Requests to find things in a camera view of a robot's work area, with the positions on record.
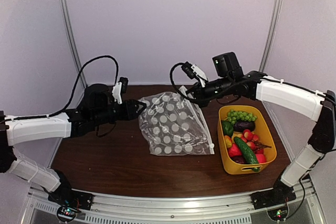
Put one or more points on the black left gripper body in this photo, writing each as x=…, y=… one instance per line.
x=121, y=115

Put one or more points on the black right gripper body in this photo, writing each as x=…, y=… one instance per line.
x=225, y=87

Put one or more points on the clear polka dot zip bag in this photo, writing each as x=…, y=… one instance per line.
x=173, y=126

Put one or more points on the green toy cucumber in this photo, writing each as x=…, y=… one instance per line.
x=247, y=152

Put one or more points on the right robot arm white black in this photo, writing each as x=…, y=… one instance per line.
x=315, y=105

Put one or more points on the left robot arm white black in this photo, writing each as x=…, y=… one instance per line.
x=101, y=104

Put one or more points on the green toy grapes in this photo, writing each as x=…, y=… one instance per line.
x=234, y=116

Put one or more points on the green toy pepper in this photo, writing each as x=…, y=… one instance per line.
x=227, y=128

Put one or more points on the purple toy eggplant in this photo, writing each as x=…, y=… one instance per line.
x=240, y=126

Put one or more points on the red toy strawberry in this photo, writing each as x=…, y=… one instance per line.
x=234, y=151

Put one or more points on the yellow plastic basket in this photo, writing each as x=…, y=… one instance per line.
x=261, y=130

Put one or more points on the dark red toy beet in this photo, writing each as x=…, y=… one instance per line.
x=239, y=160

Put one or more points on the pink toy fruit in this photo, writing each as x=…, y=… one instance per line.
x=261, y=158

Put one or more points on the left circuit board with leds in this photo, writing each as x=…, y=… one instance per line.
x=65, y=214

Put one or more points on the circuit board with leds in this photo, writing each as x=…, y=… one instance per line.
x=278, y=214
x=65, y=214

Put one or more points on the right circuit board with leds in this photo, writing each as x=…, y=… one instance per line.
x=278, y=214

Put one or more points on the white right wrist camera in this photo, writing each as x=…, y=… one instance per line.
x=194, y=72

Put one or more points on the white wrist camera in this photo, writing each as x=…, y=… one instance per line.
x=194, y=72
x=119, y=89

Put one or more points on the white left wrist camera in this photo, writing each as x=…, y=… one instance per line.
x=119, y=89

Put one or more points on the right aluminium frame post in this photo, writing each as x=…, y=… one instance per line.
x=276, y=10

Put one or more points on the aluminium frame post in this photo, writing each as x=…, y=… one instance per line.
x=70, y=34
x=276, y=10

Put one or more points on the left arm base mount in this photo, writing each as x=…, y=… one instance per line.
x=68, y=197

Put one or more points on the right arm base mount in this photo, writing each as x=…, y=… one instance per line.
x=272, y=197

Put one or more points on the front aluminium rail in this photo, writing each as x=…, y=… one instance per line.
x=234, y=208

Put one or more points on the left aluminium frame post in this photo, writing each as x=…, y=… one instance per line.
x=70, y=34

